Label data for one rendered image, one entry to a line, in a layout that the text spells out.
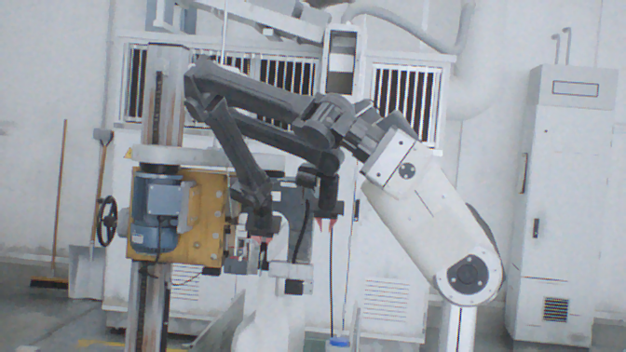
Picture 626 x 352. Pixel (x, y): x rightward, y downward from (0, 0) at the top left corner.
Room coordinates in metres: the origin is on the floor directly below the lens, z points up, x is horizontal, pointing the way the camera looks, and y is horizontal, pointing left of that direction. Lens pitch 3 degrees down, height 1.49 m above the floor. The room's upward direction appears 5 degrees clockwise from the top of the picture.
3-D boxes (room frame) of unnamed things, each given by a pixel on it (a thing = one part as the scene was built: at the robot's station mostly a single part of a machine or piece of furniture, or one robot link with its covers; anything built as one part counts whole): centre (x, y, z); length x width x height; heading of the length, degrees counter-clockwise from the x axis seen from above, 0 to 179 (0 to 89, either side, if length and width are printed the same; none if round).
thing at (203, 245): (2.78, 0.43, 1.18); 0.34 x 0.25 x 0.31; 85
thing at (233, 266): (2.67, 0.22, 1.04); 0.08 x 0.06 x 0.05; 85
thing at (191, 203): (2.60, 0.39, 1.23); 0.28 x 0.07 x 0.16; 175
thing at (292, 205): (2.78, 0.09, 1.21); 0.30 x 0.25 x 0.30; 175
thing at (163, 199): (2.44, 0.45, 1.25); 0.10 x 0.08 x 0.12; 110
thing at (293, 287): (2.65, 0.01, 0.98); 0.09 x 0.05 x 0.05; 85
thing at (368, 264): (5.93, 0.22, 1.05); 2.28 x 1.16 x 2.09; 85
